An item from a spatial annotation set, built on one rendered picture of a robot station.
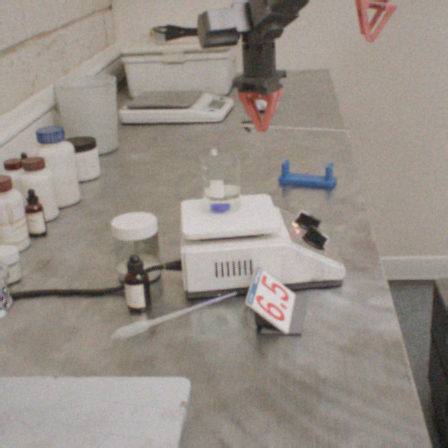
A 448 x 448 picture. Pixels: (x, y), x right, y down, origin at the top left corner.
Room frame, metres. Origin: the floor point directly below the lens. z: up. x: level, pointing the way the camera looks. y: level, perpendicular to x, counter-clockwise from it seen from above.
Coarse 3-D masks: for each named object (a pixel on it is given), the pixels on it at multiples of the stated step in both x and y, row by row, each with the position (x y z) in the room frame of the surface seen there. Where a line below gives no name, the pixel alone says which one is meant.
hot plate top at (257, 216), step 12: (192, 204) 0.89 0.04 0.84; (252, 204) 0.88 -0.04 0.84; (264, 204) 0.88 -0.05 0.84; (192, 216) 0.85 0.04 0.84; (204, 216) 0.85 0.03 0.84; (216, 216) 0.85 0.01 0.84; (228, 216) 0.84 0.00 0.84; (240, 216) 0.84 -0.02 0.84; (252, 216) 0.84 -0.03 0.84; (264, 216) 0.84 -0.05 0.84; (276, 216) 0.83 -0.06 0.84; (192, 228) 0.81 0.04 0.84; (204, 228) 0.81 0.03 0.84; (216, 228) 0.81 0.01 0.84; (228, 228) 0.80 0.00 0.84; (240, 228) 0.80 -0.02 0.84; (252, 228) 0.80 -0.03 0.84; (264, 228) 0.80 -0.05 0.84; (276, 228) 0.80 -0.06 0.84
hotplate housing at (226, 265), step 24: (192, 240) 0.82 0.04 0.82; (216, 240) 0.81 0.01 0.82; (240, 240) 0.81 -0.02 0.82; (264, 240) 0.80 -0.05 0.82; (288, 240) 0.80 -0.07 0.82; (168, 264) 0.83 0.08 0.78; (192, 264) 0.79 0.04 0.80; (216, 264) 0.79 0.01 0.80; (240, 264) 0.79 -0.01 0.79; (264, 264) 0.79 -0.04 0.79; (288, 264) 0.80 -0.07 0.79; (312, 264) 0.80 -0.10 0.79; (336, 264) 0.80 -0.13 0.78; (192, 288) 0.79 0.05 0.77; (216, 288) 0.79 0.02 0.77; (240, 288) 0.80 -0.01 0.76; (288, 288) 0.80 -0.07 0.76
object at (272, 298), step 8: (264, 272) 0.79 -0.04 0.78; (264, 280) 0.77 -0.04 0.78; (272, 280) 0.78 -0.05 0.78; (264, 288) 0.75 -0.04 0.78; (272, 288) 0.76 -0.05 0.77; (280, 288) 0.77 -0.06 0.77; (256, 296) 0.73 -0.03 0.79; (264, 296) 0.74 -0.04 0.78; (272, 296) 0.75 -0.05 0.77; (280, 296) 0.76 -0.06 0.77; (288, 296) 0.77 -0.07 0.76; (256, 304) 0.71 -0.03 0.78; (264, 304) 0.72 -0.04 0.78; (272, 304) 0.73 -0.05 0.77; (280, 304) 0.74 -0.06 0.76; (288, 304) 0.75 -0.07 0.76; (264, 312) 0.70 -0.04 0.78; (272, 312) 0.71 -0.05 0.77; (280, 312) 0.72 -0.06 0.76; (280, 320) 0.71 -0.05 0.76
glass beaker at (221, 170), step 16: (208, 160) 0.85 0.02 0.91; (224, 160) 0.90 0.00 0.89; (240, 160) 0.87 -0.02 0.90; (208, 176) 0.85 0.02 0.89; (224, 176) 0.85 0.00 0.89; (240, 176) 0.87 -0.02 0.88; (208, 192) 0.86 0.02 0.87; (224, 192) 0.85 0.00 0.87; (240, 192) 0.86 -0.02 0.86; (208, 208) 0.86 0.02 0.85; (224, 208) 0.85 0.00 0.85; (240, 208) 0.86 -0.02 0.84
